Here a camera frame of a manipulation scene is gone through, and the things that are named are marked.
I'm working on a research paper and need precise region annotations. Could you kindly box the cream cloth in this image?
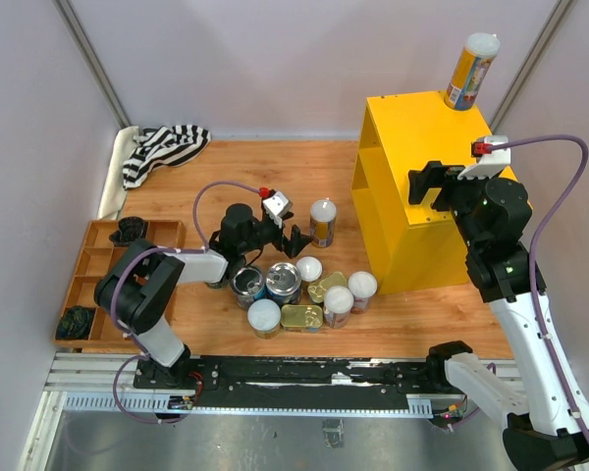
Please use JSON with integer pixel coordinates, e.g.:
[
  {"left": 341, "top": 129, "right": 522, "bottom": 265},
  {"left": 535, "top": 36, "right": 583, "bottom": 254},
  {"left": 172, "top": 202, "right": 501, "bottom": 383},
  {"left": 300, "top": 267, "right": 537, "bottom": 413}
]
[{"left": 97, "top": 126, "right": 139, "bottom": 220}]

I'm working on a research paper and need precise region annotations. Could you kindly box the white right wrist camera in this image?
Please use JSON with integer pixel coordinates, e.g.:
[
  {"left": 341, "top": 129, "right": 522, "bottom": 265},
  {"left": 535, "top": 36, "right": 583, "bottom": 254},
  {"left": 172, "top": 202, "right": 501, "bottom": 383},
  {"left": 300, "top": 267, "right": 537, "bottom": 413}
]
[{"left": 457, "top": 135, "right": 511, "bottom": 181}]

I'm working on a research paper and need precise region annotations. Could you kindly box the aluminium frame post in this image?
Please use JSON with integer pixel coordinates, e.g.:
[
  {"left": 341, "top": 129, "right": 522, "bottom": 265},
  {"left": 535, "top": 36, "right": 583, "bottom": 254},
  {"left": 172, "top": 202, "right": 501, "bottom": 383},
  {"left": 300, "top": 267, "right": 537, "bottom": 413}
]
[
  {"left": 490, "top": 0, "right": 577, "bottom": 131},
  {"left": 52, "top": 0, "right": 132, "bottom": 128}
]

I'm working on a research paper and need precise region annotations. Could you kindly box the blue can silver top left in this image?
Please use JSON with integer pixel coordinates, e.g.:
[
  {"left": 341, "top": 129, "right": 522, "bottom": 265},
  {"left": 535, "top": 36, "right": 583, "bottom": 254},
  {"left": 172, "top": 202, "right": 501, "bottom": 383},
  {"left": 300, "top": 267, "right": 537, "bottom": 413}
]
[{"left": 230, "top": 265, "right": 266, "bottom": 310}]

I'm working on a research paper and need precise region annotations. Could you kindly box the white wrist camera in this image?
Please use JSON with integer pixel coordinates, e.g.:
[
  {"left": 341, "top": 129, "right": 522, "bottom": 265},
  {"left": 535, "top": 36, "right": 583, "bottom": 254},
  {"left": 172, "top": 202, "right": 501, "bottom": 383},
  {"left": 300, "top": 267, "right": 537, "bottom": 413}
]
[
  {"left": 262, "top": 191, "right": 293, "bottom": 228},
  {"left": 457, "top": 135, "right": 511, "bottom": 181}
]

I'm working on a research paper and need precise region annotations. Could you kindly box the blue can silver top right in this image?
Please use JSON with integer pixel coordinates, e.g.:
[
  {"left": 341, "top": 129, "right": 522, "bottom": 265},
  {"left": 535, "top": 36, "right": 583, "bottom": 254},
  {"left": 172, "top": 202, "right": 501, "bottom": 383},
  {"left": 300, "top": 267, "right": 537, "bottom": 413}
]
[{"left": 265, "top": 262, "right": 302, "bottom": 306}]

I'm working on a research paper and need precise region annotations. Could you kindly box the black striped cloth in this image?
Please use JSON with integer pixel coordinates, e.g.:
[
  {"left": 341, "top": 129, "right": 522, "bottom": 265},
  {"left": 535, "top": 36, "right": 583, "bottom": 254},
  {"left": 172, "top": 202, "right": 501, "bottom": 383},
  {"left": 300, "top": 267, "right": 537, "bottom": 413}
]
[{"left": 122, "top": 125, "right": 212, "bottom": 190}]

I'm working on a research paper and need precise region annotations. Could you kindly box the yellow wooden shelf cabinet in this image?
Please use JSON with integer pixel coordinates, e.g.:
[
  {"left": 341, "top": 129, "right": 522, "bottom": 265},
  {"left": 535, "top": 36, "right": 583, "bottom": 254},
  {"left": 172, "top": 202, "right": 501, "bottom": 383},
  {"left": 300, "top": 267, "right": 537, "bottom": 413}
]
[{"left": 351, "top": 91, "right": 491, "bottom": 294}]

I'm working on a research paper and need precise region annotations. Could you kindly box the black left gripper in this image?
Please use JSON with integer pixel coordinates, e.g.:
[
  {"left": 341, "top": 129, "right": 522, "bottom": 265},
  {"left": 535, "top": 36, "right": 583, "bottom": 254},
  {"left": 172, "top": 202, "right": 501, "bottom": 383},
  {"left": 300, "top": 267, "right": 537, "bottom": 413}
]
[{"left": 240, "top": 212, "right": 313, "bottom": 258}]

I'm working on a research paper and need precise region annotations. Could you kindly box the gold sardine tin upper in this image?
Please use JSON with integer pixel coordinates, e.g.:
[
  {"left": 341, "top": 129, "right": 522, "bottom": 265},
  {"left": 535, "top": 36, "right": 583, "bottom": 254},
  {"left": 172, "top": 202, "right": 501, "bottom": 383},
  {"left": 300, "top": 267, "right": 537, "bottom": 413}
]
[{"left": 307, "top": 271, "right": 348, "bottom": 305}]

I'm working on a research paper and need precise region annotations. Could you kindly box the wooden compartment tray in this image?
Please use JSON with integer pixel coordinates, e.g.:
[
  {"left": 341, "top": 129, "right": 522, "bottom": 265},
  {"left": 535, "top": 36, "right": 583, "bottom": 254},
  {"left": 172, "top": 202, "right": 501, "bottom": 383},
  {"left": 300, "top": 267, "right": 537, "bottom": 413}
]
[{"left": 53, "top": 219, "right": 187, "bottom": 350}]

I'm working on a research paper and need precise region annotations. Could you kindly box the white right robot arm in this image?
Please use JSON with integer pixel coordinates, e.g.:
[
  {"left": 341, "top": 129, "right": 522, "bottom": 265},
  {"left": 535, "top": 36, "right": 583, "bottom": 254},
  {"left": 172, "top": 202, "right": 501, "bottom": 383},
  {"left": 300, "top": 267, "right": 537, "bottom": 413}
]
[{"left": 408, "top": 161, "right": 589, "bottom": 470}]

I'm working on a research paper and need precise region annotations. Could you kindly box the green rolled belt bottom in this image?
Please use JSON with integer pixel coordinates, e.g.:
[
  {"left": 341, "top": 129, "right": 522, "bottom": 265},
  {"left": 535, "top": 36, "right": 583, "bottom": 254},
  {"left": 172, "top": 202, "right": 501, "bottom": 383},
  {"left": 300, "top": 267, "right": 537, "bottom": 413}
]
[{"left": 55, "top": 305, "right": 95, "bottom": 340}]

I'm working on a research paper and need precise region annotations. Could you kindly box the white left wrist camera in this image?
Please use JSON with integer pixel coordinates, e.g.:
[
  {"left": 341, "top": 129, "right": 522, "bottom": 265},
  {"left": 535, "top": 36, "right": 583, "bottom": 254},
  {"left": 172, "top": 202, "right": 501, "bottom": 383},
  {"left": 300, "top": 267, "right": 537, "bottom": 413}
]
[{"left": 262, "top": 191, "right": 293, "bottom": 228}]

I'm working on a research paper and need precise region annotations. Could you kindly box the red label can white lid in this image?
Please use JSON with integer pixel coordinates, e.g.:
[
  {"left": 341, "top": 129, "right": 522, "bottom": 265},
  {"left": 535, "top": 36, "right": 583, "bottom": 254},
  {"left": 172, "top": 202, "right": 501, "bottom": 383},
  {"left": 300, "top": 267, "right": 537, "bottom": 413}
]
[{"left": 348, "top": 271, "right": 378, "bottom": 314}]

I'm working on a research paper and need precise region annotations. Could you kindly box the blue can silver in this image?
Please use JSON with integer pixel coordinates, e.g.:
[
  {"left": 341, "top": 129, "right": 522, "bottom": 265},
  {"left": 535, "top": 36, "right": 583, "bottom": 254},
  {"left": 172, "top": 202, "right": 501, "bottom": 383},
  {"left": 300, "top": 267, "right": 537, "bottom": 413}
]
[
  {"left": 265, "top": 262, "right": 302, "bottom": 306},
  {"left": 230, "top": 265, "right": 266, "bottom": 310}
]

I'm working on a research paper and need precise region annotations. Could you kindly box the tall can white lid front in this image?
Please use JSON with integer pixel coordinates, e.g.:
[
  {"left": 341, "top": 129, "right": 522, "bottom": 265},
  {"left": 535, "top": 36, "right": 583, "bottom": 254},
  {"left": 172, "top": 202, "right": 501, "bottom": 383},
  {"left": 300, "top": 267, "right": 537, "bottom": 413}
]
[{"left": 323, "top": 286, "right": 354, "bottom": 329}]

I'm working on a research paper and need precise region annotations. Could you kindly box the yellow can white lid front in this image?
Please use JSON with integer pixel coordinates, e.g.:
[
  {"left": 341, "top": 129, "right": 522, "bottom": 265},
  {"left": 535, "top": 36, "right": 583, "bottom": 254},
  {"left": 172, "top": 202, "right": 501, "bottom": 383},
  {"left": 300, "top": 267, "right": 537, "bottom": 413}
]
[{"left": 247, "top": 299, "right": 281, "bottom": 340}]

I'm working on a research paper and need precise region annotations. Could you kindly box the aluminium frame post right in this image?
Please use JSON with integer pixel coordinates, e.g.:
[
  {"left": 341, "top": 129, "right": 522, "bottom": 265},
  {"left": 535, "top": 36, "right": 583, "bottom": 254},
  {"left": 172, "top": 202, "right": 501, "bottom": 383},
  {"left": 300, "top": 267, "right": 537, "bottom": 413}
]
[{"left": 490, "top": 0, "right": 577, "bottom": 131}]

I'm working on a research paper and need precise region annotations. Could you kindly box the gold sardine tin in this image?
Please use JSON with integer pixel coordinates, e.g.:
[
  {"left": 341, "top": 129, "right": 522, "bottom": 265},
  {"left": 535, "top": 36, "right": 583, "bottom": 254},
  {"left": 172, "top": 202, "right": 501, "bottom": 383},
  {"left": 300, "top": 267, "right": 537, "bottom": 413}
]
[
  {"left": 281, "top": 304, "right": 324, "bottom": 333},
  {"left": 307, "top": 271, "right": 348, "bottom": 305}
]

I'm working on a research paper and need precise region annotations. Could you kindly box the short green can white lid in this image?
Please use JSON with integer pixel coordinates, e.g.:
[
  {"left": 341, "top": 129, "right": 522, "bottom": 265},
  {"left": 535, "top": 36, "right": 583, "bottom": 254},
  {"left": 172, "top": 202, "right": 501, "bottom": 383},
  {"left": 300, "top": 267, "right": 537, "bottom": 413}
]
[{"left": 205, "top": 280, "right": 227, "bottom": 289}]

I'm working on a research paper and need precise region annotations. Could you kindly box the small can white lid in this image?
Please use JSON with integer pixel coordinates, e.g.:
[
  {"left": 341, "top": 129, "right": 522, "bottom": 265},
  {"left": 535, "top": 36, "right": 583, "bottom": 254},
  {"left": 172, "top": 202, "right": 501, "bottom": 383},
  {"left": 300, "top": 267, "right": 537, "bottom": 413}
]
[{"left": 295, "top": 256, "right": 323, "bottom": 286}]

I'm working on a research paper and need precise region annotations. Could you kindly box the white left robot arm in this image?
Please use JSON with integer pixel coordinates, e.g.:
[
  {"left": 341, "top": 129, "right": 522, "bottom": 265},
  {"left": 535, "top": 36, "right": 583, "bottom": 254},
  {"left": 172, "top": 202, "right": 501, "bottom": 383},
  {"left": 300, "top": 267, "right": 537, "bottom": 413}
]
[{"left": 93, "top": 203, "right": 312, "bottom": 389}]

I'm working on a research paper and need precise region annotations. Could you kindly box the tall can white lid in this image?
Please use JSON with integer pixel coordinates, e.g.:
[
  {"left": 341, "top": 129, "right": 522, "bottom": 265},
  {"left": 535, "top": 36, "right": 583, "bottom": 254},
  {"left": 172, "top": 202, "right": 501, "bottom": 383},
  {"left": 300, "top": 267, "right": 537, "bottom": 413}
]
[
  {"left": 310, "top": 198, "right": 338, "bottom": 248},
  {"left": 323, "top": 286, "right": 354, "bottom": 329}
]

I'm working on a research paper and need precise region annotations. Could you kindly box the aluminium frame post left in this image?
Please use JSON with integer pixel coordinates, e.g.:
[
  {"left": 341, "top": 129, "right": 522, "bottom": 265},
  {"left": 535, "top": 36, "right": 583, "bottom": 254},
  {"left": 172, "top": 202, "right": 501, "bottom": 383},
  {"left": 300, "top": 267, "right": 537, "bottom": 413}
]
[{"left": 52, "top": 0, "right": 132, "bottom": 128}]

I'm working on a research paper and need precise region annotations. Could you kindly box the tall yellow blue can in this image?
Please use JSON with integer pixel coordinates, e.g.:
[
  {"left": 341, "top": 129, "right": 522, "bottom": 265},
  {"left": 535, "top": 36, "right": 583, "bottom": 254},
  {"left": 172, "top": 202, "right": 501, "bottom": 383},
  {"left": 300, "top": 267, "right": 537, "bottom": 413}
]
[{"left": 444, "top": 32, "right": 501, "bottom": 111}]

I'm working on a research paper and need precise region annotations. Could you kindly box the gold sardine tin lower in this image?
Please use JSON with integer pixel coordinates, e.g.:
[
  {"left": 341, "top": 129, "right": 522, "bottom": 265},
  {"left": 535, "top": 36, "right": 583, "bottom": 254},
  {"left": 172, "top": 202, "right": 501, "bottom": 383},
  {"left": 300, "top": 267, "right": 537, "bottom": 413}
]
[{"left": 281, "top": 304, "right": 324, "bottom": 333}]

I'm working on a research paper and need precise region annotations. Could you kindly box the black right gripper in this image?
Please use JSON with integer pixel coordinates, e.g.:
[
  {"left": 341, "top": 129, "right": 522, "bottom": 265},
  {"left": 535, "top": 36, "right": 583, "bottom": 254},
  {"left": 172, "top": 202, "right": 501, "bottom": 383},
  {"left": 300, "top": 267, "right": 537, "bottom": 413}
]
[{"left": 408, "top": 160, "right": 498, "bottom": 251}]

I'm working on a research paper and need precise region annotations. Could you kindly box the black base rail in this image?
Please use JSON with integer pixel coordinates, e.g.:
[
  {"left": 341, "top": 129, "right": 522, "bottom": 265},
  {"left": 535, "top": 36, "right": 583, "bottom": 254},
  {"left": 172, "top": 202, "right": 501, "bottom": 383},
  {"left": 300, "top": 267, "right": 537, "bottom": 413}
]
[{"left": 133, "top": 356, "right": 461, "bottom": 394}]

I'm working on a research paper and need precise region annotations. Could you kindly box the black rolled belt top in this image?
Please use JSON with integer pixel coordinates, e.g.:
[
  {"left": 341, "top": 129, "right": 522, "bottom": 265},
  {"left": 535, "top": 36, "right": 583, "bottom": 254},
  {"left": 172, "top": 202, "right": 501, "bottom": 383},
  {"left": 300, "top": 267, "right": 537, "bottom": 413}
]
[{"left": 109, "top": 216, "right": 148, "bottom": 247}]

